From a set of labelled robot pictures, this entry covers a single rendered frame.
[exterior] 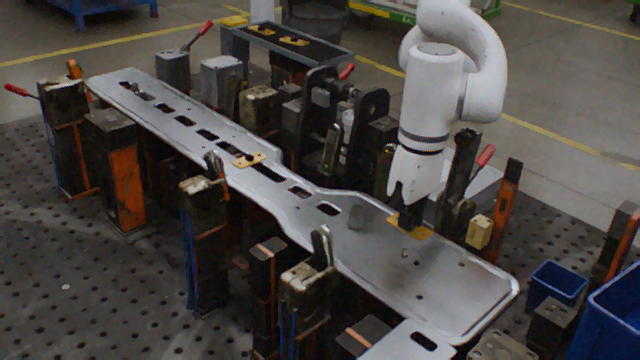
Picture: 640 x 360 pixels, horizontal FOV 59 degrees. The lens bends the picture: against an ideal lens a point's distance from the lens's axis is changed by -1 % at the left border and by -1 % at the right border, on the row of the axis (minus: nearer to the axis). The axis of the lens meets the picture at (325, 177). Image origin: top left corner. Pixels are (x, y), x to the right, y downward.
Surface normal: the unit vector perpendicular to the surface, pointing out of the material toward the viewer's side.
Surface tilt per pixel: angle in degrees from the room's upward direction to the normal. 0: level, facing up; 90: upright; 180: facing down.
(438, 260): 0
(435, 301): 0
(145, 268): 0
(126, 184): 90
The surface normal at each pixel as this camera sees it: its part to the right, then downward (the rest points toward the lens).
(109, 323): 0.05, -0.85
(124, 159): 0.71, 0.40
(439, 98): -0.02, 0.50
